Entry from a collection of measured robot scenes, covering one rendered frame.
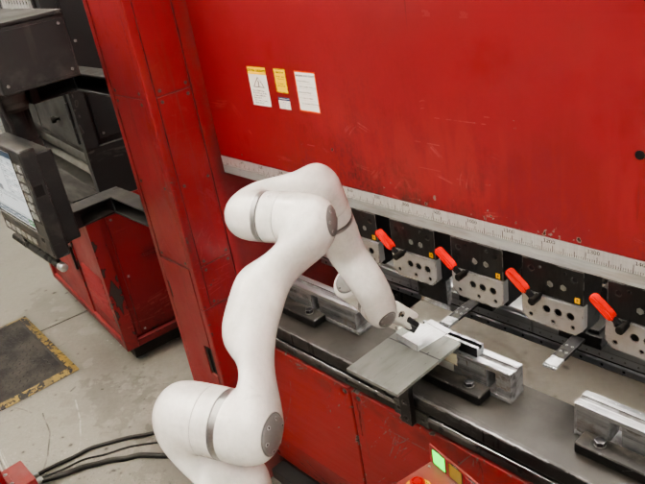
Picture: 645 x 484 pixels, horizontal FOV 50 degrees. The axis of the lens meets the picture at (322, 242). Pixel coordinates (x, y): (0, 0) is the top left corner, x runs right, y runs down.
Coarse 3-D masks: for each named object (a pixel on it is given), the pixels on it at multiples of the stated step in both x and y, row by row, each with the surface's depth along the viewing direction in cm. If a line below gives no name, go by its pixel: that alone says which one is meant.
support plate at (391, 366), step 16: (368, 352) 188; (384, 352) 187; (400, 352) 186; (416, 352) 185; (432, 352) 184; (448, 352) 183; (352, 368) 183; (368, 368) 182; (384, 368) 181; (400, 368) 180; (416, 368) 179; (432, 368) 180; (384, 384) 175; (400, 384) 174
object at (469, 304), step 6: (462, 300) 207; (468, 300) 203; (462, 306) 200; (468, 306) 200; (474, 306) 200; (480, 306) 202; (486, 306) 200; (456, 312) 198; (462, 312) 198; (468, 312) 198; (444, 318) 197; (450, 318) 196; (456, 318) 196; (462, 318) 197; (444, 324) 194; (450, 324) 194
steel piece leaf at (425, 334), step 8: (424, 328) 194; (432, 328) 194; (400, 336) 190; (408, 336) 192; (416, 336) 191; (424, 336) 191; (432, 336) 190; (440, 336) 190; (408, 344) 188; (416, 344) 188; (424, 344) 188
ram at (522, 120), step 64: (192, 0) 207; (256, 0) 186; (320, 0) 168; (384, 0) 154; (448, 0) 142; (512, 0) 131; (576, 0) 122; (640, 0) 114; (256, 64) 197; (320, 64) 178; (384, 64) 162; (448, 64) 148; (512, 64) 137; (576, 64) 127; (640, 64) 119; (256, 128) 210; (320, 128) 188; (384, 128) 170; (448, 128) 156; (512, 128) 143; (576, 128) 133; (640, 128) 123; (384, 192) 180; (448, 192) 164; (512, 192) 150; (576, 192) 138; (640, 192) 128; (640, 256) 134
